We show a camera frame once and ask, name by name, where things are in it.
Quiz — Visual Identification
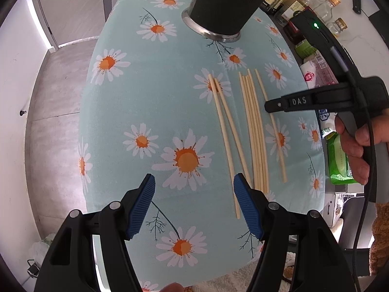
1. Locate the bunch of wooden chopsticks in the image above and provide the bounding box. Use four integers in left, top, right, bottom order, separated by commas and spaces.
208, 68, 288, 219

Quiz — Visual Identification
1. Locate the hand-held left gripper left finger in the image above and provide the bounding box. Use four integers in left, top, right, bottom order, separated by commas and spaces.
33, 173, 156, 292

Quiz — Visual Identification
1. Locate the small glass jar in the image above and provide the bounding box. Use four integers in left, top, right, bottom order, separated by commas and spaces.
330, 18, 348, 37

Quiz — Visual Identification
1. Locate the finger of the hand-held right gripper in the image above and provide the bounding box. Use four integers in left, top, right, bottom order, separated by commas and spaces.
264, 91, 318, 114

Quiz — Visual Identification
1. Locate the clear bottle gold cap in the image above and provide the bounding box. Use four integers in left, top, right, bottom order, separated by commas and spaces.
314, 0, 341, 22

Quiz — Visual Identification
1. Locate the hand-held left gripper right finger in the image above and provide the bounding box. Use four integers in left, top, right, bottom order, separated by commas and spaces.
233, 173, 356, 292

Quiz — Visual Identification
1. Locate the blue and white salt bag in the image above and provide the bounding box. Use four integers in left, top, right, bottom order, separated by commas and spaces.
317, 109, 338, 135

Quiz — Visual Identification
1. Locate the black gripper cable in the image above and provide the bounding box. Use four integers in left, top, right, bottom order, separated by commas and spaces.
330, 46, 377, 292

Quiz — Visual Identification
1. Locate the person's brown fuzzy clothing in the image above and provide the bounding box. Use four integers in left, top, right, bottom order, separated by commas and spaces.
369, 202, 389, 276

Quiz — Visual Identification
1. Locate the person's left hand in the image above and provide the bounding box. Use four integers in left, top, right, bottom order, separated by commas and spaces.
159, 282, 183, 292

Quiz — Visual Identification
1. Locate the white plastic bag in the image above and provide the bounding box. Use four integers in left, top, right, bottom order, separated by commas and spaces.
29, 233, 57, 269

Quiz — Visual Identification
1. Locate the light blue daisy tablecloth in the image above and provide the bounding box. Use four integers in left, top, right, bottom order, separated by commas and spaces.
77, 0, 326, 292

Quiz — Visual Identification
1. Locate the person's right hand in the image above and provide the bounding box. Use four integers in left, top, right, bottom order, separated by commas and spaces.
335, 109, 389, 185

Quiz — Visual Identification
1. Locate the labelled glass bottle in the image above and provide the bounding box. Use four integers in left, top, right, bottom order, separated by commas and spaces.
280, 0, 305, 26

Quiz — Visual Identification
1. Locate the red jar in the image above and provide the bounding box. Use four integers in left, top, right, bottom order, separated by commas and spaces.
283, 21, 305, 45

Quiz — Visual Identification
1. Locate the white cardboard box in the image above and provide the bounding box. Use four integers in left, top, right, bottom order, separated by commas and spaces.
324, 192, 345, 227

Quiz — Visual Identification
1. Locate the green package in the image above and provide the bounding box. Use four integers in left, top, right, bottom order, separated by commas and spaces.
326, 133, 360, 185

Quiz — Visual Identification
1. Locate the black chopstick holder cup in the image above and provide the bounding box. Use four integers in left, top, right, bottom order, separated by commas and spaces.
182, 0, 284, 43

